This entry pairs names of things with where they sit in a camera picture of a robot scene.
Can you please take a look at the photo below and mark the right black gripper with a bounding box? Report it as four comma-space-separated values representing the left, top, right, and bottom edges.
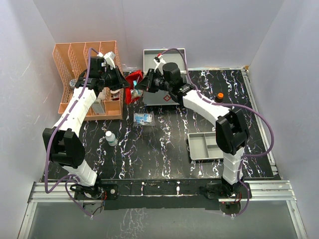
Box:
136, 69, 172, 93

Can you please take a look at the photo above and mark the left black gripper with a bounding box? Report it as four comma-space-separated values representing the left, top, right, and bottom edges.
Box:
100, 65, 131, 91

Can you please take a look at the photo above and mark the red first aid pouch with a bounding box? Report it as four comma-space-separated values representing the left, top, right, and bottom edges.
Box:
125, 70, 143, 105

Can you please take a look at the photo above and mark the cotton swab packet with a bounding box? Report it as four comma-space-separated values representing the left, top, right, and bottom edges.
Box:
131, 89, 144, 100

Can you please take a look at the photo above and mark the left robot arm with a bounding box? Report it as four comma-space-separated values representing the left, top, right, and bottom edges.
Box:
42, 52, 129, 199

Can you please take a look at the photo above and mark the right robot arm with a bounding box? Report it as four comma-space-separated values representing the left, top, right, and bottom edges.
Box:
135, 62, 249, 198

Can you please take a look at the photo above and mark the silver metal medicine case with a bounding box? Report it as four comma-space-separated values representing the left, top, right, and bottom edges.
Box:
143, 48, 188, 106

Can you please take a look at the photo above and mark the white oval card package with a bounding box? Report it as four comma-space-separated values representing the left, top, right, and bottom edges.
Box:
110, 90, 120, 101

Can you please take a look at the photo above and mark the blue bandage packet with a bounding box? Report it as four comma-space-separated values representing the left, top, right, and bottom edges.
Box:
133, 113, 155, 126

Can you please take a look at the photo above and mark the grey stationery box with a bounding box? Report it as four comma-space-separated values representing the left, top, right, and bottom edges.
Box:
91, 98, 105, 115

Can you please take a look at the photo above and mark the round blue white tin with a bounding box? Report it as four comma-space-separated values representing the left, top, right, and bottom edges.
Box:
69, 79, 77, 89

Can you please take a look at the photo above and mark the clear bottle white cap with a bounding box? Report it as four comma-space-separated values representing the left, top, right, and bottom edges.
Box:
105, 131, 118, 146

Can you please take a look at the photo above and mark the orange plastic file organizer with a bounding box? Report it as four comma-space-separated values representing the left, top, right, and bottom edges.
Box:
53, 41, 124, 120

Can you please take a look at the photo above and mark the brown bottle orange cap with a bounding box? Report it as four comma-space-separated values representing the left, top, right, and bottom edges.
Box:
215, 93, 224, 103

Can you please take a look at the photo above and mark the grey plastic tray insert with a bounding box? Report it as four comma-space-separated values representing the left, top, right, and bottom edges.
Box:
187, 132, 223, 162

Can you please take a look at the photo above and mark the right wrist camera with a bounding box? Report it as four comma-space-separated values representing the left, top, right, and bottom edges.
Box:
154, 53, 166, 73

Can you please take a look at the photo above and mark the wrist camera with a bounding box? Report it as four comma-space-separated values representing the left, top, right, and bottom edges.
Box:
154, 53, 166, 73
103, 51, 116, 69

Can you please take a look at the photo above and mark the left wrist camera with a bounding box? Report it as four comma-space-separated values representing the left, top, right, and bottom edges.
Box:
103, 51, 116, 69

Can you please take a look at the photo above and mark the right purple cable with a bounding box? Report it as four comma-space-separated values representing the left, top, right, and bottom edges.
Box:
157, 47, 275, 219

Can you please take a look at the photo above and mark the aluminium frame rail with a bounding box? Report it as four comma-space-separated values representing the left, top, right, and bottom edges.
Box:
17, 180, 308, 239

